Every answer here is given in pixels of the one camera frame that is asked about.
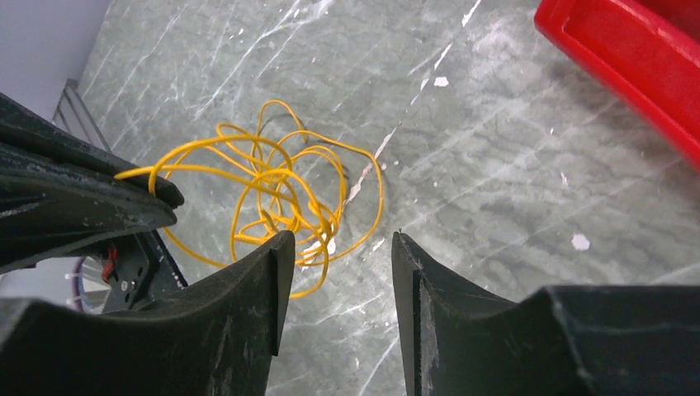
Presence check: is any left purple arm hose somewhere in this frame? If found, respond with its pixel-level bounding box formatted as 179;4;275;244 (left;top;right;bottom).
65;257;111;314

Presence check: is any red plastic bin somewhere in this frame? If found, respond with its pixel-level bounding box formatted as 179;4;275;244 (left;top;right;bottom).
534;0;699;164

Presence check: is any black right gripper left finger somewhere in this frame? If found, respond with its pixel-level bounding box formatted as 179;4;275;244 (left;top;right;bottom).
1;231;295;395

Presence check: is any orange cable bundle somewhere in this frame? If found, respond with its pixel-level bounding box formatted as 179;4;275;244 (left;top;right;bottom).
113;99;385;300

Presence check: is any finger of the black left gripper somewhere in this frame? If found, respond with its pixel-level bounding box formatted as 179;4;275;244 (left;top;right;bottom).
1;144;177;273
1;95;184;209

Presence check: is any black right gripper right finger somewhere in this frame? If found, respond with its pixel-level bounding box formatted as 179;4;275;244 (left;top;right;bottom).
391;232;699;395

